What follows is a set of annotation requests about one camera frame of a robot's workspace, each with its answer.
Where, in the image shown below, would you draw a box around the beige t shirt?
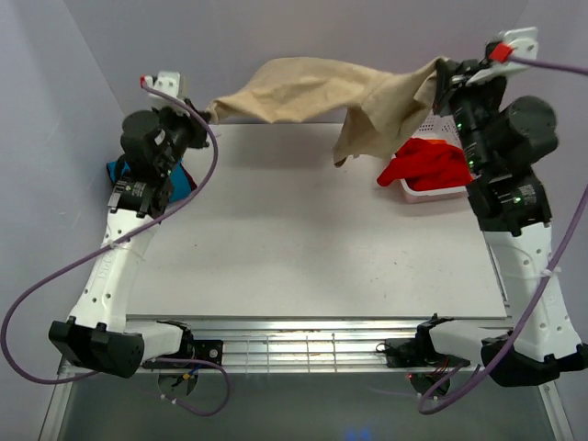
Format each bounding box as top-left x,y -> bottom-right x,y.
207,57 -> 436,167

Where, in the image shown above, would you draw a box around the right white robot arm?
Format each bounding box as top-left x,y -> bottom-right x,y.
413,60 -> 587,387

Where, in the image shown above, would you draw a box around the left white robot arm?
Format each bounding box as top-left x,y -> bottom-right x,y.
49,106 -> 207,379

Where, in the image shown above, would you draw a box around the folded blue t shirt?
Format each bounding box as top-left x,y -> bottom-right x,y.
106,161 -> 198,203

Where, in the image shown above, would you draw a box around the white plastic basket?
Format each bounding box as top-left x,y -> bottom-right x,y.
378,114 -> 471,203

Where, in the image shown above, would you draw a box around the red t shirt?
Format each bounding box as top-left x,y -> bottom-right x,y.
377,138 -> 472,191

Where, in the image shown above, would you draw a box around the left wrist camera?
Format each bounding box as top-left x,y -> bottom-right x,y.
140,71 -> 187,99

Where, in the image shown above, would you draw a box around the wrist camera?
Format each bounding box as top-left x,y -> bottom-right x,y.
466,27 -> 538,86
140,71 -> 187,99

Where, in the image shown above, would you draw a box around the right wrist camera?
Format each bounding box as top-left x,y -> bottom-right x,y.
466,27 -> 538,86

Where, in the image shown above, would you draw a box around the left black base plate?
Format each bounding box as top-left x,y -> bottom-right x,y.
187,340 -> 224,366

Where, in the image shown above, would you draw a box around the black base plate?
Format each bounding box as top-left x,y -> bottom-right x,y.
187,340 -> 224,366
375,339 -> 469,369

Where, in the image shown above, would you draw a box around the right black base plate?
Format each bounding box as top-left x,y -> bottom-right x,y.
375,339 -> 469,369

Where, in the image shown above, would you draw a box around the aluminium frame rails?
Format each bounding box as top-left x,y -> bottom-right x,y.
58,314 -> 555,376

